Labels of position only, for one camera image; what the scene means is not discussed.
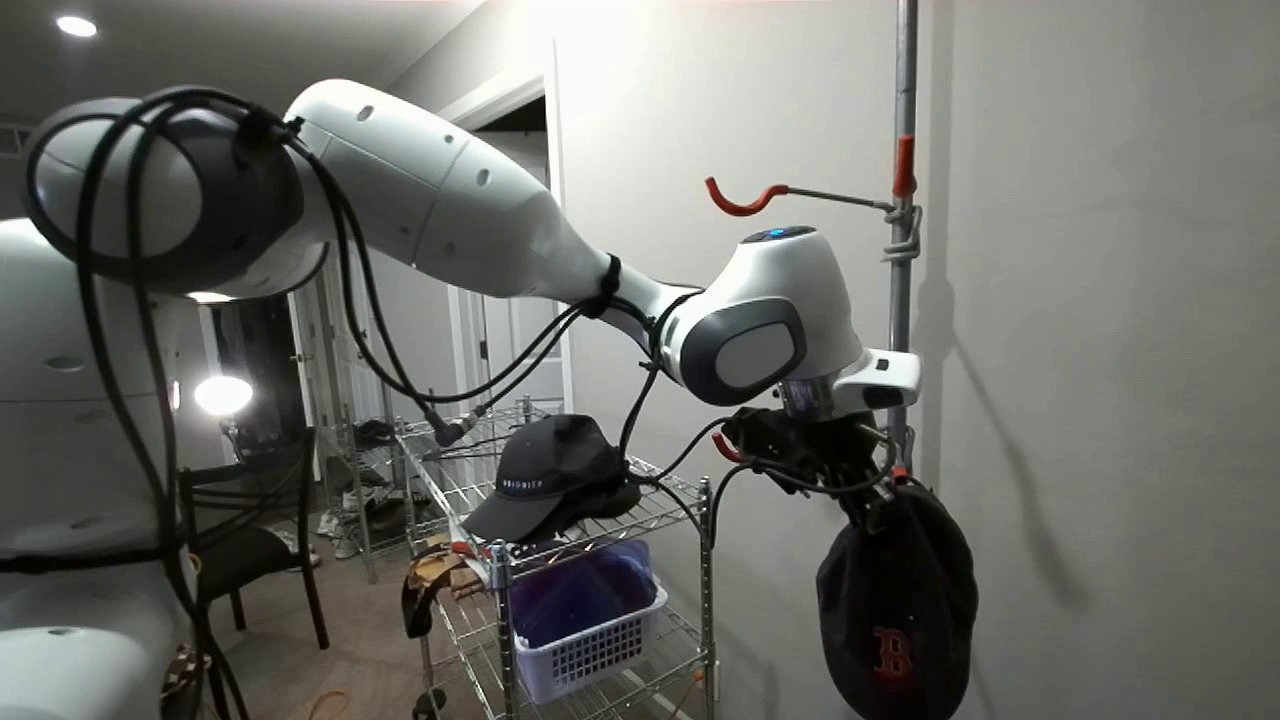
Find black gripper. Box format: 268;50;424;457
720;405;896;520

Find black cap red B logo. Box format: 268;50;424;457
811;484;980;720

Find black mesh-back cap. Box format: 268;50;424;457
465;410;633;549

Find blue plastic laundry basket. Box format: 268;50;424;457
502;536;671;706

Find short orange pole hook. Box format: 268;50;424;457
890;129;925;205

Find white panel door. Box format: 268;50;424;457
453;282;571;416

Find brown bag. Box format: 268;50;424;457
396;540;484;644

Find black chair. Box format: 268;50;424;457
174;423;334;673

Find bright round lamp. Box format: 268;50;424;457
193;371;258;423

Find chrome wire shelf cart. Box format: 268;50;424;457
391;391;723;720

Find cluttered low wire rack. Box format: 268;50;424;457
317;410;417;550

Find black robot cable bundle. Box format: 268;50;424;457
23;85;750;720

